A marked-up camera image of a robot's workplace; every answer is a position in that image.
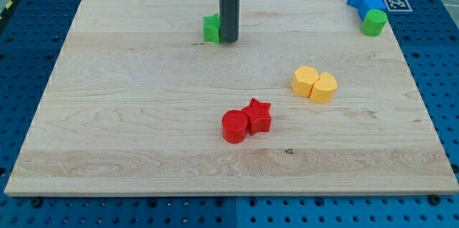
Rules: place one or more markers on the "red cylinder block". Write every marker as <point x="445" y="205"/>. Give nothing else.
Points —
<point x="234" y="126"/>

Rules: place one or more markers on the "red star block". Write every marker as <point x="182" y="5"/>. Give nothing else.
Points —
<point x="258" y="114"/>

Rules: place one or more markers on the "wooden board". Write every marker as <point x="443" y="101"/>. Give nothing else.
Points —
<point x="135" y="101"/>

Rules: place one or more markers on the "green star block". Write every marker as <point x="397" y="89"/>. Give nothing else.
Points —
<point x="211" y="28"/>

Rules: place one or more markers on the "yellow hexagon block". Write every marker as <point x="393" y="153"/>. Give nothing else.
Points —
<point x="303" y="80"/>

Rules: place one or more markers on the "yellow heart block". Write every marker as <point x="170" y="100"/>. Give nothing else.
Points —
<point x="324" y="88"/>

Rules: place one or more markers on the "green cylinder block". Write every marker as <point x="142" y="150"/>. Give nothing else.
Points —
<point x="374" y="22"/>

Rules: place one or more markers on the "blue cube block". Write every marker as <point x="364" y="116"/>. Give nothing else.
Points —
<point x="367" y="5"/>

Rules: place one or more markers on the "white fiducial marker tag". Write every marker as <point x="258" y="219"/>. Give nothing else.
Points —
<point x="397" y="5"/>

